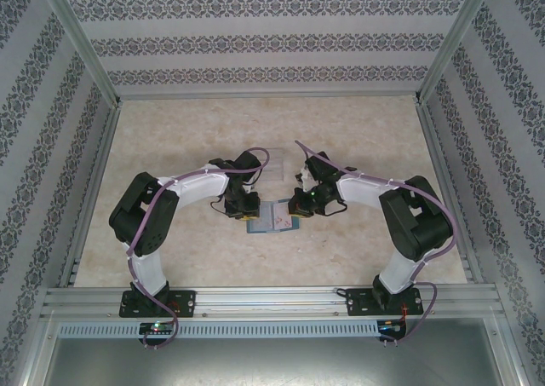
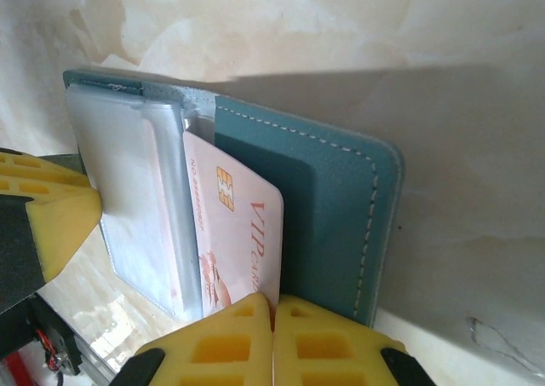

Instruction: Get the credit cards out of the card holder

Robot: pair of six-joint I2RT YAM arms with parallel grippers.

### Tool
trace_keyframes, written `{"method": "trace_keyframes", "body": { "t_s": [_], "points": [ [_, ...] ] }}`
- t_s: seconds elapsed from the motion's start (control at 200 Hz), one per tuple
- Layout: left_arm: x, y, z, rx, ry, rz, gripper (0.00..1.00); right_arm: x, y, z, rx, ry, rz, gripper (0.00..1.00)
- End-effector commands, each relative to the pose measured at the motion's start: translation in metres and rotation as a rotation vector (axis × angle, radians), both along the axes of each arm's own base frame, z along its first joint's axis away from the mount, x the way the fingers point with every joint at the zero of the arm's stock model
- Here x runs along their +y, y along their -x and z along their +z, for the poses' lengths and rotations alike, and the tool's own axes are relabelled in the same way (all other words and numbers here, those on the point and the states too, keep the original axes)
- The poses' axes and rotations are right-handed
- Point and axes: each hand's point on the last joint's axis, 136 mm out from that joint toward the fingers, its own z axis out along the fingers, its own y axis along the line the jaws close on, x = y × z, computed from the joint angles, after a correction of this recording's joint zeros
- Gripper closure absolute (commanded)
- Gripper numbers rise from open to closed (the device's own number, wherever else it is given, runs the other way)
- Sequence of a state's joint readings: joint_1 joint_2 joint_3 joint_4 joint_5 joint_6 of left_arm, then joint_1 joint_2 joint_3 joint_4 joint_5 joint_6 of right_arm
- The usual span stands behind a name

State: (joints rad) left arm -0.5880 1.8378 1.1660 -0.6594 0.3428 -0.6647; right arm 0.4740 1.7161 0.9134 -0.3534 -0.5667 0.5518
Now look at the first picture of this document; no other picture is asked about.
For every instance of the blue card holder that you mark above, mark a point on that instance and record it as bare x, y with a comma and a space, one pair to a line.
260, 222

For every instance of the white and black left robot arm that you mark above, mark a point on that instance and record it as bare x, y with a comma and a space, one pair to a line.
196, 188

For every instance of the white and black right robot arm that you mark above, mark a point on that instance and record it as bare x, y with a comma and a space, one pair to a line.
362, 192

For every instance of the controller board with green light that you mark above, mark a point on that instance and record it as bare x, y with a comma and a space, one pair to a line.
389, 326
157, 327

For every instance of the grey metal sheet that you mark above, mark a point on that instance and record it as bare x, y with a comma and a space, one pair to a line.
272, 364

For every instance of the long aluminium mounting rail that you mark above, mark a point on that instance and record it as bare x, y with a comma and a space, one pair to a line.
272, 303

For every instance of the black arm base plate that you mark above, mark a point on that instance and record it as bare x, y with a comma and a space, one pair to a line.
357, 303
187, 303

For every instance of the thin aluminium back rail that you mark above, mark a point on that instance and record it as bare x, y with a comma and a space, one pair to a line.
268, 95

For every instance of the aluminium side rail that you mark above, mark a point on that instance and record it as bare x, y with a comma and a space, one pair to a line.
447, 190
91, 190

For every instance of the aluminium frame post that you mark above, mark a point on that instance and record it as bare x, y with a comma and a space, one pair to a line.
85, 49
455, 41

